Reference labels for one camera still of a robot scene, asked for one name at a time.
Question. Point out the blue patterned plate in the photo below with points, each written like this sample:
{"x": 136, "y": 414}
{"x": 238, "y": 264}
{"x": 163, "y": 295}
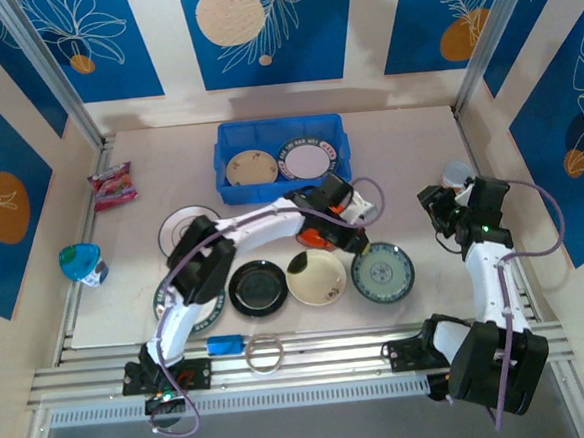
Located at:
{"x": 383, "y": 273}

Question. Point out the aluminium frame post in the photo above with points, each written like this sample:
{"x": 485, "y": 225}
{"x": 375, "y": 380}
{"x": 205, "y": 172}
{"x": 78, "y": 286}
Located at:
{"x": 491, "y": 39}
{"x": 59, "y": 82}

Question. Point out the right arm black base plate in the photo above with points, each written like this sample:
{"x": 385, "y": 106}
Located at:
{"x": 402, "y": 356}

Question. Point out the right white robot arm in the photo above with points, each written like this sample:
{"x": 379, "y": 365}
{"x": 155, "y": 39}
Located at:
{"x": 489, "y": 285}

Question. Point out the aluminium side rail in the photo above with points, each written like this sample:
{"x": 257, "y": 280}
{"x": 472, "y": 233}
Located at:
{"x": 72, "y": 319}
{"x": 468, "y": 141}

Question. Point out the white cup with orange label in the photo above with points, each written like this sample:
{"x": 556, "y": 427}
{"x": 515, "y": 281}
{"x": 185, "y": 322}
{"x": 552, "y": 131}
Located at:
{"x": 456, "y": 173}

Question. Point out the orange plate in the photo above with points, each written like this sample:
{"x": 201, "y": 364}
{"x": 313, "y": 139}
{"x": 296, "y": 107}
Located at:
{"x": 309, "y": 239}

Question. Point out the small blue box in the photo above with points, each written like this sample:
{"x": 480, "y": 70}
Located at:
{"x": 224, "y": 345}

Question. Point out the cream plate with black patch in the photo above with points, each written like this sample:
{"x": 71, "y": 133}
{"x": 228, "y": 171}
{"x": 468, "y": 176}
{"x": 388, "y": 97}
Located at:
{"x": 316, "y": 280}

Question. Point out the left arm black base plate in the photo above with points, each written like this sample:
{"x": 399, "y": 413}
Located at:
{"x": 200, "y": 373}

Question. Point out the long aluminium frame rail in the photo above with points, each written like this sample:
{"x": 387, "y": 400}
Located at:
{"x": 332, "y": 356}

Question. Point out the green rim lettered plate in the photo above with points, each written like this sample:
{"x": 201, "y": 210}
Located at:
{"x": 308, "y": 160}
{"x": 211, "y": 319}

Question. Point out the pink snack bag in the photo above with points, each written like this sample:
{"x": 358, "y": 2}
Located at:
{"x": 113, "y": 187}

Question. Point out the blue jelly cup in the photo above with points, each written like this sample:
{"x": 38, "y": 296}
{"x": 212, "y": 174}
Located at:
{"x": 79, "y": 261}

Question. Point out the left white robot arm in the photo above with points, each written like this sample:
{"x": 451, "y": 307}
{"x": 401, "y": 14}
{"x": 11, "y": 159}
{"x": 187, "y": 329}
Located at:
{"x": 267, "y": 226}

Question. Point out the blue plastic bin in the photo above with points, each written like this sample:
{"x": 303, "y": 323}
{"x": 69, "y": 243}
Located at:
{"x": 250, "y": 194}

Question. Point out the cream floral plate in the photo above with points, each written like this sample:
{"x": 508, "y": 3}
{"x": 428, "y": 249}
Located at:
{"x": 251, "y": 168}

